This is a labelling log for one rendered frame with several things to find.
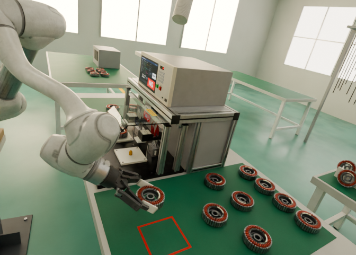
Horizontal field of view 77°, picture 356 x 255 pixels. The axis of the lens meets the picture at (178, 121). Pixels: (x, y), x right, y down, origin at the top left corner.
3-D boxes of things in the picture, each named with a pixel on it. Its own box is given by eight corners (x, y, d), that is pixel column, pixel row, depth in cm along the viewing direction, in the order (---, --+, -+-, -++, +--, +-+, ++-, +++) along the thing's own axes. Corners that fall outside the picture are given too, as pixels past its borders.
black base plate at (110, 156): (97, 189, 104) (97, 185, 103) (78, 128, 153) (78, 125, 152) (183, 172, 127) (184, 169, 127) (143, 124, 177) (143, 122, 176)
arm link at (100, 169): (98, 149, 78) (113, 157, 81) (83, 167, 80) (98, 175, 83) (96, 165, 70) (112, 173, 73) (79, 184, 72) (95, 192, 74)
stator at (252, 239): (241, 247, 88) (243, 240, 86) (242, 226, 98) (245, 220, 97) (270, 258, 85) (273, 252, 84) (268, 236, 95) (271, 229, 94)
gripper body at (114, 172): (109, 174, 73) (133, 185, 77) (111, 159, 81) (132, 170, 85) (96, 189, 74) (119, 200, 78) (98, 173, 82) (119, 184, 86)
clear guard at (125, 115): (114, 138, 98) (115, 125, 96) (101, 116, 116) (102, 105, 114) (178, 132, 114) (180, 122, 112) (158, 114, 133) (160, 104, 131)
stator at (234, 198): (232, 192, 118) (234, 187, 117) (253, 201, 114) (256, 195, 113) (227, 205, 108) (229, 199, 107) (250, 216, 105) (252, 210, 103)
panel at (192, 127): (184, 170, 126) (195, 122, 114) (142, 121, 177) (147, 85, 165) (186, 169, 126) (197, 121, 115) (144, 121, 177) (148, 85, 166)
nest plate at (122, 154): (121, 165, 120) (121, 163, 119) (113, 151, 131) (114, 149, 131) (147, 161, 127) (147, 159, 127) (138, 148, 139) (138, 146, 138)
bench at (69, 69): (53, 144, 262) (50, 81, 234) (48, 94, 405) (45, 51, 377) (141, 136, 318) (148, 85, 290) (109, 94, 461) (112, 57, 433)
